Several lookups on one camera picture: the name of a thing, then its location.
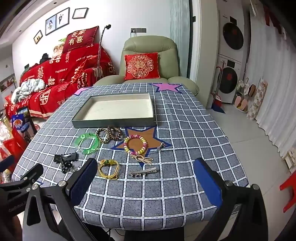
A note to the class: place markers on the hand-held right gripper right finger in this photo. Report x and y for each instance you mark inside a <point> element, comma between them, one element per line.
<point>208,183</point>

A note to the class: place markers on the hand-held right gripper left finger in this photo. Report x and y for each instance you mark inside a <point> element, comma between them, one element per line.
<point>83,179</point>

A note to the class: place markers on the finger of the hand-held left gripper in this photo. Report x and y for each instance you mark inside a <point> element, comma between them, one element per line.
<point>5,162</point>
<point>32,173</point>

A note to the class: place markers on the black hair claw clip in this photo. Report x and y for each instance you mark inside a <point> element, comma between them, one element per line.
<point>64,157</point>
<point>66,167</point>

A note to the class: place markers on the green translucent bangle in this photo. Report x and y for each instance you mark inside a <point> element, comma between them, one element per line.
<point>92,151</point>

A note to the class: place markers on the small silver charm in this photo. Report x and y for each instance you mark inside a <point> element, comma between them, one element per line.
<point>161,146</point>

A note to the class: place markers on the silver metal hair clip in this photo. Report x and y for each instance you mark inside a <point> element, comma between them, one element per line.
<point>148,171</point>

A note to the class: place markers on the grey rectangular tray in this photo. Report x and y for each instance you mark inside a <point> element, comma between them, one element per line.
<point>115,109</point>

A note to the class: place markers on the small silver trinket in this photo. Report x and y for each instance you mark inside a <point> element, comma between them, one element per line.
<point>75,169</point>

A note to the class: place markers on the red gift bags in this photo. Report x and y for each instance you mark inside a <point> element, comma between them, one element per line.
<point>11,148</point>

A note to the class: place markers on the blue printed box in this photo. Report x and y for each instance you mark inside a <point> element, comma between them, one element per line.
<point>20,124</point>

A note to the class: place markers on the grey checked tablecloth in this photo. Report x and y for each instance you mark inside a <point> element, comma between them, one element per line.
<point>161,197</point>

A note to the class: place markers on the beige wooden hair clip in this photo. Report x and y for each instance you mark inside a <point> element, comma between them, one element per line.
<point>138,159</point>

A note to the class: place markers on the brown star sticker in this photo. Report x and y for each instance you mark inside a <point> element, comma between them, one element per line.
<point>153,136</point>

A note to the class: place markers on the crumpled white grey cloth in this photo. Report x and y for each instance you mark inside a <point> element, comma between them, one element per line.
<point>29,89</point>

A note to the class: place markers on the red broom and dustpan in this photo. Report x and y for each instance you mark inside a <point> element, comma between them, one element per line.
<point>217,102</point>

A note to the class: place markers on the red plastic stool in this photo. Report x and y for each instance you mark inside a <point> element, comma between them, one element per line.
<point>290,190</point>

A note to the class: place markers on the pink star sticker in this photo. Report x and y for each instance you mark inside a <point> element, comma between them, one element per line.
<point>165,87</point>
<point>81,91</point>

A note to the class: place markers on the shoe rack with slippers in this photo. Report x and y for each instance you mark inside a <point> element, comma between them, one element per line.
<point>244,95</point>

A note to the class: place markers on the patterned leaning board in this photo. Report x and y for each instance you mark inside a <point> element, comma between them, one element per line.
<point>257,99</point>

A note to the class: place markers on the white washing machine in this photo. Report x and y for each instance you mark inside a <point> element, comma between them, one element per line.
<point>227,80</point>

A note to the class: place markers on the red printed sofa blanket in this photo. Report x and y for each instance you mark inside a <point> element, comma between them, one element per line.
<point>64,69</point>

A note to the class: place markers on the white curtain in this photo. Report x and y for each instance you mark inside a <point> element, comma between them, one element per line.
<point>275,81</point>

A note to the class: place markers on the cartoon printed pillow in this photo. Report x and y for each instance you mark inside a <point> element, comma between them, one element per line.
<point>57,48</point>

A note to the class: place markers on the red embroidered cushion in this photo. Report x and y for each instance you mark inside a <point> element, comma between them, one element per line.
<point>141,66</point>

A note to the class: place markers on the small black framed photo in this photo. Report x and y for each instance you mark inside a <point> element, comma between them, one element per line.
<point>38,36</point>

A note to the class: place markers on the phone stand pole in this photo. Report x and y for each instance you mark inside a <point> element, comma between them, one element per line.
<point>100,51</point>

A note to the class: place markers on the red printed pillow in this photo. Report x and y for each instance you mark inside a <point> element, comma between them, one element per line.
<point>79,39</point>

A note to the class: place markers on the black framed wedding photo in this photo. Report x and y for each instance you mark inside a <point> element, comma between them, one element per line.
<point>63,17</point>
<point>50,24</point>

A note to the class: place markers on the white stacked dryer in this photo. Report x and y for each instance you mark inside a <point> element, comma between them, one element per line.
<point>232,36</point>

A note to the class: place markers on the pale green armchair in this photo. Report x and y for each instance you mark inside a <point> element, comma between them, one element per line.
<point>148,45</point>

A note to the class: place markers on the pale green door curtain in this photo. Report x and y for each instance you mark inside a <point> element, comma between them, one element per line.
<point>180,34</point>

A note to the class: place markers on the black framed certificate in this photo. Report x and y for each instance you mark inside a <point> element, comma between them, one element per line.
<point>80,13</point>

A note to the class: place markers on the red hanging paper decorations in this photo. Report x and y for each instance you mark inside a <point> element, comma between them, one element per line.
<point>274,20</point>

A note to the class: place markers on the wall outlet strip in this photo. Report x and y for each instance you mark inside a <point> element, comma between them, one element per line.
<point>138,30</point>

